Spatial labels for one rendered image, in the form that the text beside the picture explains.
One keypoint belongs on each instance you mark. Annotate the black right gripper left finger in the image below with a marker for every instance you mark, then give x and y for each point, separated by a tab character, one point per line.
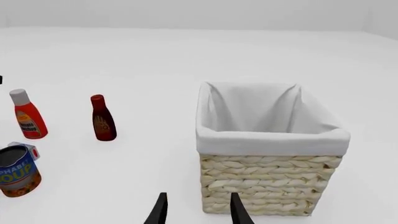
158	212

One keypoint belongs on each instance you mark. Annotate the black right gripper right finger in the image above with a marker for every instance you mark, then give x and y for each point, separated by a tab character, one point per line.
238	213

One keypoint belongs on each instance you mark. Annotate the woven basket with white liner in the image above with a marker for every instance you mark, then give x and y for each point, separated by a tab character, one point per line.
267	149

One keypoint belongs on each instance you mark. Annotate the red ketchup bottle white cap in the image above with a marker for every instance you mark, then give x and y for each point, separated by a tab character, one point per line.
29	116

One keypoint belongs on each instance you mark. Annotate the dark red sauce bottle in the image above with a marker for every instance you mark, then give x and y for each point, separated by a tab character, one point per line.
102	120

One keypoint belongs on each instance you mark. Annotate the small white printed box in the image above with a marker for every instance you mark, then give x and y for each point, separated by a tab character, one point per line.
33	150

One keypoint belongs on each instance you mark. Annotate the alphabet soup tin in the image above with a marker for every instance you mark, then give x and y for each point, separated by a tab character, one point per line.
18	172

